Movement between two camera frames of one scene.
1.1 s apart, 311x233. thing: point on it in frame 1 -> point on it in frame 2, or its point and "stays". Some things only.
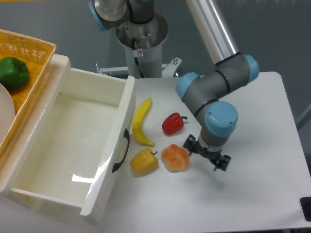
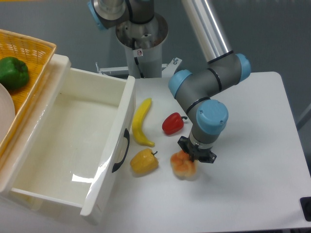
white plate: [7, 110] stays
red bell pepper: [173, 124] stays
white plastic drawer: [77, 152] stays
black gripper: [220, 161] -> [196, 151]
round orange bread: [176, 158] -> [183, 165]
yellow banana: [137, 129] stays
